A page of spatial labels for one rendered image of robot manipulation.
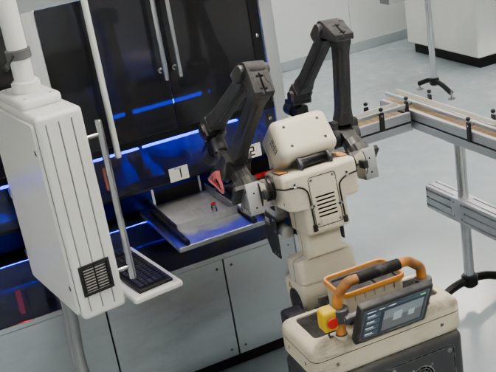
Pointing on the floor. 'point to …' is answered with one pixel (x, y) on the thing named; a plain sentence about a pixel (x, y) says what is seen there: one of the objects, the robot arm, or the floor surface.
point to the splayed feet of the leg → (470, 280)
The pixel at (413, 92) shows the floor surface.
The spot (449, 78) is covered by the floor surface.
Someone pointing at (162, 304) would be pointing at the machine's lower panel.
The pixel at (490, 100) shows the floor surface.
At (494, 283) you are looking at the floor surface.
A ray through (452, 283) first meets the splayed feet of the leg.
